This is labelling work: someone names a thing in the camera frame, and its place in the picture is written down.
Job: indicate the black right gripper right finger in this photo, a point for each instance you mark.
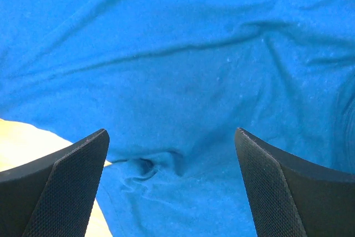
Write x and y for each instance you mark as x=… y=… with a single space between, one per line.
x=290 y=196

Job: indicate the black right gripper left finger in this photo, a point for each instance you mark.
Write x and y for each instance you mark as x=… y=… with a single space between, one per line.
x=54 y=195

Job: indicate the navy blue t-shirt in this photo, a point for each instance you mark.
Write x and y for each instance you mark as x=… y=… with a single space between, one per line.
x=171 y=81

